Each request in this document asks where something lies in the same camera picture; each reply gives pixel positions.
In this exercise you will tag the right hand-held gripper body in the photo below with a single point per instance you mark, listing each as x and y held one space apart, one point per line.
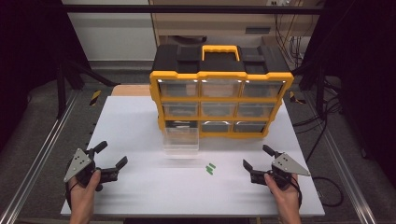
281 172

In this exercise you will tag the yellow black drawer organizer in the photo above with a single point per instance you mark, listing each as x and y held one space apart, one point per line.
218 67

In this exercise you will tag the wooden desk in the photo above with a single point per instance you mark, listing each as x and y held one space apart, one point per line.
218 25

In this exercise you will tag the person's left hand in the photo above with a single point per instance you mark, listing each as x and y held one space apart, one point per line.
83 194

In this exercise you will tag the grey label plate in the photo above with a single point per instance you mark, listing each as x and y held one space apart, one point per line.
257 30

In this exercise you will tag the black metal stand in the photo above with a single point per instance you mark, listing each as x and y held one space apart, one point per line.
319 93
60 93

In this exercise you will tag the grid of small closed drawers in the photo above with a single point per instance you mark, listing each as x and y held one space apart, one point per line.
219 109

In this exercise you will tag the person's right hand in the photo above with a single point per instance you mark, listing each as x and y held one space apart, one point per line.
281 196

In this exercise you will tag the white power strip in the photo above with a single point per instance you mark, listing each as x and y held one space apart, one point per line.
280 2

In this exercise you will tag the yellow black hazard tape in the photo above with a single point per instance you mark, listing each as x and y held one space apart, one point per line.
295 99
95 97

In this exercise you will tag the clear plastic drawer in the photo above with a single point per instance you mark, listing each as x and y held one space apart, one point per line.
181 140

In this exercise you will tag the black curtain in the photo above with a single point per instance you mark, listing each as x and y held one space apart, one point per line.
364 62
28 46

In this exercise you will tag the white cabinet panel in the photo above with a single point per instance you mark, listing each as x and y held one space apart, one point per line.
112 34

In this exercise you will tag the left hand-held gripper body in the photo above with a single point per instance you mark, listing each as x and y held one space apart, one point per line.
81 169

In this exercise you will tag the black horizontal bar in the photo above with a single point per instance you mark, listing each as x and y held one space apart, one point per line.
186 9

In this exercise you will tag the aluminium rail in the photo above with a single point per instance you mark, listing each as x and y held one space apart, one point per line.
337 157
43 148

